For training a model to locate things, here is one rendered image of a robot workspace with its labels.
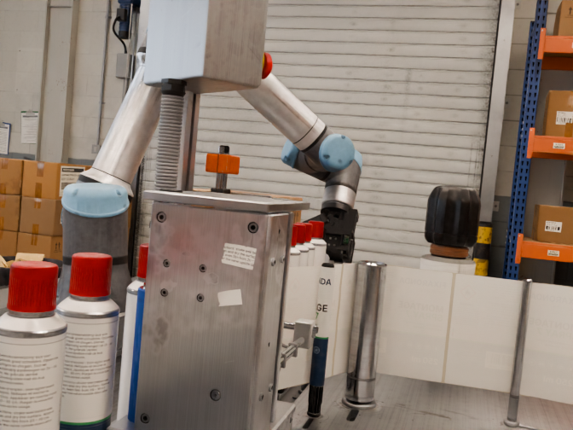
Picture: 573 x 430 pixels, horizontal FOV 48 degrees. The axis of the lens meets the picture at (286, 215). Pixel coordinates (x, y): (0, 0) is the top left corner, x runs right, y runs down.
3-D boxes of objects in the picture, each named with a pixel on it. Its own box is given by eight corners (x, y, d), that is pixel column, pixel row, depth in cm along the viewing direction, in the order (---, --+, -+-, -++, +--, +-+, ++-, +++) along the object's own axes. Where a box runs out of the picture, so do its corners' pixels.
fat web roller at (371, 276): (373, 412, 81) (388, 266, 80) (338, 406, 82) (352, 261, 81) (378, 401, 85) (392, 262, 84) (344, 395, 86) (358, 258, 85)
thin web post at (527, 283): (519, 428, 80) (536, 281, 79) (503, 426, 80) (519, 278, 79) (518, 423, 82) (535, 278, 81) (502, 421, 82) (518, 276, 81)
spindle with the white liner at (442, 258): (465, 385, 96) (486, 188, 95) (405, 374, 99) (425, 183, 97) (465, 369, 105) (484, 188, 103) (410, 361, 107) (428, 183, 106)
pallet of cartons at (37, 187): (42, 331, 432) (54, 162, 426) (-62, 313, 452) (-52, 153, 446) (128, 302, 548) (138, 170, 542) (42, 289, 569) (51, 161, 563)
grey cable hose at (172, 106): (167, 235, 86) (180, 78, 85) (144, 232, 87) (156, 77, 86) (178, 234, 89) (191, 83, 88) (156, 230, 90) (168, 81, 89)
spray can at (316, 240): (316, 322, 131) (326, 223, 130) (292, 318, 132) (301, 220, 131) (321, 317, 136) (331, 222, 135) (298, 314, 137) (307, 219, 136)
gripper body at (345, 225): (347, 252, 136) (356, 203, 141) (308, 247, 138) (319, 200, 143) (350, 267, 142) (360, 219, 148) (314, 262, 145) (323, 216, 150)
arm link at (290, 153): (304, 127, 138) (347, 148, 142) (286, 132, 149) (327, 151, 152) (291, 160, 138) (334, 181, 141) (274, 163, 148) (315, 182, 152)
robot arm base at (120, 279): (110, 317, 110) (110, 260, 109) (34, 312, 114) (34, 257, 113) (151, 303, 124) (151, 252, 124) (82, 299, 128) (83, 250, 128)
